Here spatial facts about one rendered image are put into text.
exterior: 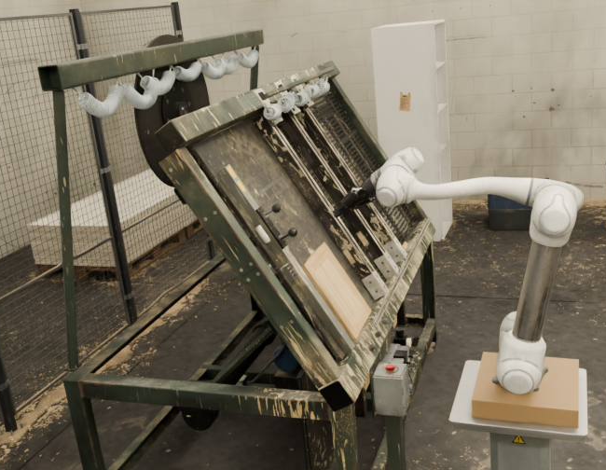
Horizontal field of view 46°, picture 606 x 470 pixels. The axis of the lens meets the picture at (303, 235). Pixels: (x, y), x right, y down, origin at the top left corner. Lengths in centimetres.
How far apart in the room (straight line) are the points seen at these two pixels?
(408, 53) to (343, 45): 174
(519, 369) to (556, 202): 61
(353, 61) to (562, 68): 224
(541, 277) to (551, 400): 55
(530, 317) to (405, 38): 451
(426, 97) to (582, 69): 194
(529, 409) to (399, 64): 452
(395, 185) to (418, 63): 435
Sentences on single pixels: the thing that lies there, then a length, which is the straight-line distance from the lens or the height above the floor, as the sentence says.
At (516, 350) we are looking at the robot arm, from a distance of 271.
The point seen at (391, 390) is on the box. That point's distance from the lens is 289.
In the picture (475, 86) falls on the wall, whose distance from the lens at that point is 820.
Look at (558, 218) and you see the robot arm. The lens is 247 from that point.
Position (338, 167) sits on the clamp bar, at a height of 145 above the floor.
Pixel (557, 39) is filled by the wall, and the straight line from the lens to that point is 810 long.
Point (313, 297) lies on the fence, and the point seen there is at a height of 114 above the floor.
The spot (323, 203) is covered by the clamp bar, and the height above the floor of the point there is 139.
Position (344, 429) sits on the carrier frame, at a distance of 305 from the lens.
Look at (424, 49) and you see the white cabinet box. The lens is 682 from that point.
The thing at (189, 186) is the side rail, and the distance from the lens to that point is 284.
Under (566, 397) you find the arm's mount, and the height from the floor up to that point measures 82.
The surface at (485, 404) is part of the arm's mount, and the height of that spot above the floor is 81.
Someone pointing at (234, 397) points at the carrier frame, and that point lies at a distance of 315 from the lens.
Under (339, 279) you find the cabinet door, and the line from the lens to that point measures 340.
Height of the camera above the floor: 233
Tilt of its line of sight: 18 degrees down
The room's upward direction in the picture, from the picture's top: 6 degrees counter-clockwise
